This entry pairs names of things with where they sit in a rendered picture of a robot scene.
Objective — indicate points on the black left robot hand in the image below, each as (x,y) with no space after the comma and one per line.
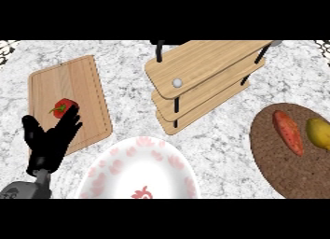
(50,143)

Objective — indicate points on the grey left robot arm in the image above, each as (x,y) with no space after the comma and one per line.
(28,188)

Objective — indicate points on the wooden tiered shelf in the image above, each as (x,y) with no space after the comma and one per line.
(202,81)

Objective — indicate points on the brown round placemat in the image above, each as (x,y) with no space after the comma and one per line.
(292,165)

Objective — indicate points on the red tomato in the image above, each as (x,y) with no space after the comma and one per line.
(61,105)

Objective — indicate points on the wooden cutting board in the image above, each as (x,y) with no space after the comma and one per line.
(78,90)

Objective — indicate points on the white plate with pink flowers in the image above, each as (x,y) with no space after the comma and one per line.
(137,171)

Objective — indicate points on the yellow lemon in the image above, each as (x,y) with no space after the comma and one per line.
(321,133)

